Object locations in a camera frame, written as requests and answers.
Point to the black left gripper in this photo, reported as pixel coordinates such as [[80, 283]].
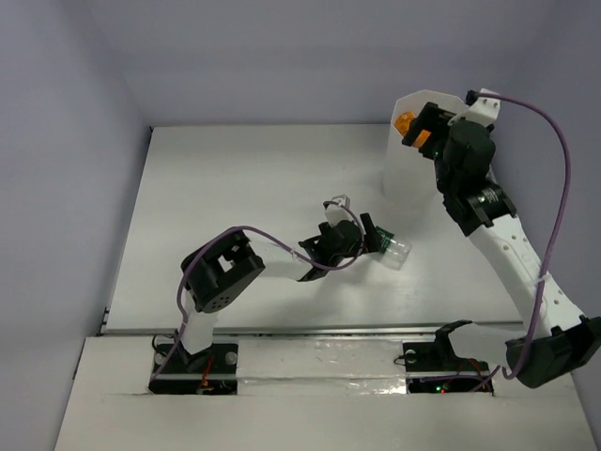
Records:
[[367, 234]]

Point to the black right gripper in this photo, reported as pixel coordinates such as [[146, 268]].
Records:
[[435, 119]]

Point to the green label clear bottle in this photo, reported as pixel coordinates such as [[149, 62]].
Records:
[[394, 251]]

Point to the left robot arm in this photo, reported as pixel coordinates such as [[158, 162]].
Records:
[[215, 274]]

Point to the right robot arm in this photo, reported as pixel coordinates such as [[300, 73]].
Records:
[[559, 336]]

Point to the white octagonal bin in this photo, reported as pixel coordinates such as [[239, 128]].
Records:
[[408, 178]]

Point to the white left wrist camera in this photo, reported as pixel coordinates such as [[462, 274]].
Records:
[[337, 210]]

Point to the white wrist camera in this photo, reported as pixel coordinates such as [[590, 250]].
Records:
[[337, 210], [483, 107]]

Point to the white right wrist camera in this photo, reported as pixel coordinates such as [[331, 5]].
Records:
[[483, 107]]

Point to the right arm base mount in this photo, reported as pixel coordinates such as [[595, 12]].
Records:
[[434, 368]]

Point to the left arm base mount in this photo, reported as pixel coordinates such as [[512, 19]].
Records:
[[212, 372]]

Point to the aluminium rail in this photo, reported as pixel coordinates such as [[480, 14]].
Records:
[[386, 329]]

